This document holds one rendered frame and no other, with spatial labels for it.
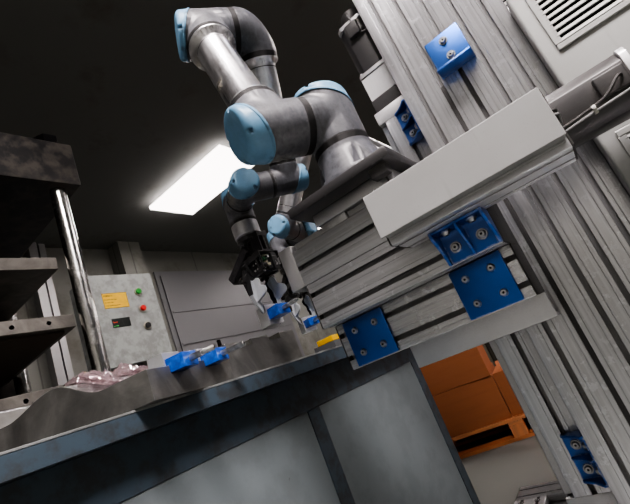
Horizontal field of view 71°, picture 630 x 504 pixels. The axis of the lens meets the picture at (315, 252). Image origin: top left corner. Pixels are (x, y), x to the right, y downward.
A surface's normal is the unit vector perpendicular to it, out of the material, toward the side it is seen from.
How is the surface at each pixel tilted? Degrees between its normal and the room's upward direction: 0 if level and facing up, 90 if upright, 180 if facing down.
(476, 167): 90
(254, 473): 90
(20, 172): 90
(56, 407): 90
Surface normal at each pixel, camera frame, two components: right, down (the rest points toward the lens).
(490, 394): -0.34, -0.14
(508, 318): -0.55, -0.03
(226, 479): 0.72, -0.45
